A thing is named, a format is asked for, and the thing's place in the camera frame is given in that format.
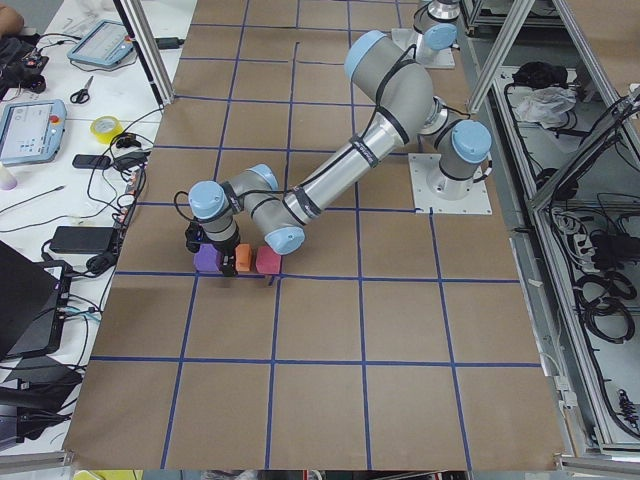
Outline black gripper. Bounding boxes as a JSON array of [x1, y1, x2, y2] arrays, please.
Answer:
[[185, 222, 240, 277]]

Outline orange foam block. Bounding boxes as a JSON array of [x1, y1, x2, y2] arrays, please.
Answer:
[[235, 243, 253, 272]]

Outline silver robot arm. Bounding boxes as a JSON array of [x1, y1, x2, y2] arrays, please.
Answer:
[[413, 0, 460, 51], [185, 30, 492, 277]]

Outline purple foam block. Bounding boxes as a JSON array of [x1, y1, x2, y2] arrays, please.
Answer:
[[194, 244, 220, 273]]

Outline pink foam block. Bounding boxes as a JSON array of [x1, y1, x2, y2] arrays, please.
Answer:
[[255, 245, 282, 275]]

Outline black power adapter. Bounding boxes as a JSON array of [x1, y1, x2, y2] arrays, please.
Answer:
[[49, 226, 114, 254]]

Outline black phone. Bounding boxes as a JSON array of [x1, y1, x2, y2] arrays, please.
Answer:
[[72, 154, 111, 170]]

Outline yellow tape roll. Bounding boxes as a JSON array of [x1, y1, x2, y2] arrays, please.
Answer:
[[90, 115, 124, 145]]

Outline black laptop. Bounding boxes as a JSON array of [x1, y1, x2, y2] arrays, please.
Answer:
[[1, 243, 71, 360]]

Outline near teach pendant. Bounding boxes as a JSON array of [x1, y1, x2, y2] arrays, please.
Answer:
[[1, 99, 67, 166]]

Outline teach pendant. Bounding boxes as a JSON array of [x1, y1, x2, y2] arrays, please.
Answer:
[[67, 20, 134, 69], [1, 99, 67, 166]]

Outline far teach pendant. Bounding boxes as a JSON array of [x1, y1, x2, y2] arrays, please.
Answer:
[[67, 20, 134, 69]]

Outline crumpled white cloth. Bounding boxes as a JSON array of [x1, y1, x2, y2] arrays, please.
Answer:
[[515, 87, 577, 128]]

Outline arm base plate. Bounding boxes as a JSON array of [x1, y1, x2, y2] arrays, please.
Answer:
[[408, 153, 493, 215], [391, 25, 457, 69]]

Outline black handled scissors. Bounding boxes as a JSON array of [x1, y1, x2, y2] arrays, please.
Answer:
[[69, 76, 94, 105]]

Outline aluminium frame post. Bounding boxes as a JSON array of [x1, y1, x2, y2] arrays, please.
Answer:
[[113, 0, 175, 107]]

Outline black cable bundle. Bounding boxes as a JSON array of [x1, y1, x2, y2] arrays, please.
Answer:
[[574, 279, 639, 346]]

